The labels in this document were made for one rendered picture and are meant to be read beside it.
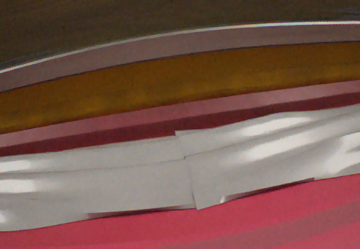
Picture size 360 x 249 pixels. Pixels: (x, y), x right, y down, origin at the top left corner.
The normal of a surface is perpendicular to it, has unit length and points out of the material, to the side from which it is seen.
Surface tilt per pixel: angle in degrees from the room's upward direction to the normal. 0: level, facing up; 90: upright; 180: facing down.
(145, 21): 90
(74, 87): 90
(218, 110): 0
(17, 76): 90
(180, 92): 90
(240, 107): 0
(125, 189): 30
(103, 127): 0
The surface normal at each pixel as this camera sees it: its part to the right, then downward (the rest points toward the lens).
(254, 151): 0.04, -0.71
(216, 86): 0.09, 0.26
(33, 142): -0.14, -0.95
